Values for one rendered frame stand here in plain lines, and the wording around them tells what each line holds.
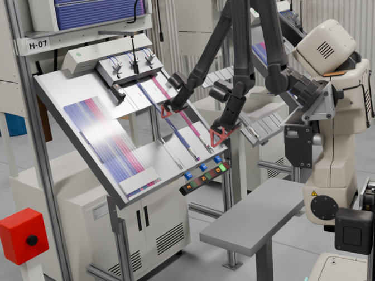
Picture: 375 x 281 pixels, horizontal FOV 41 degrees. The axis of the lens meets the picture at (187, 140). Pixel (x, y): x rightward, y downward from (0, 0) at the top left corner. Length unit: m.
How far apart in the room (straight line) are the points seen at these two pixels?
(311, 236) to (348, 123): 1.44
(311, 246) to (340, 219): 1.24
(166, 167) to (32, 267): 0.71
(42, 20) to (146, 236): 1.20
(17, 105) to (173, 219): 1.04
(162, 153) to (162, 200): 0.47
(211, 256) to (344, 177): 1.32
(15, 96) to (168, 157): 0.79
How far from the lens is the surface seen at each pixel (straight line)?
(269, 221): 2.08
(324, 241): 3.11
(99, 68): 2.45
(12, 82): 2.49
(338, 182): 1.87
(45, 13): 2.32
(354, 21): 4.93
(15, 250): 1.97
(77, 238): 2.49
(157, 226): 2.73
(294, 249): 3.02
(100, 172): 2.12
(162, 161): 2.28
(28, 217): 1.98
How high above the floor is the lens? 1.63
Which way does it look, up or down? 20 degrees down
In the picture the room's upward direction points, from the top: 5 degrees counter-clockwise
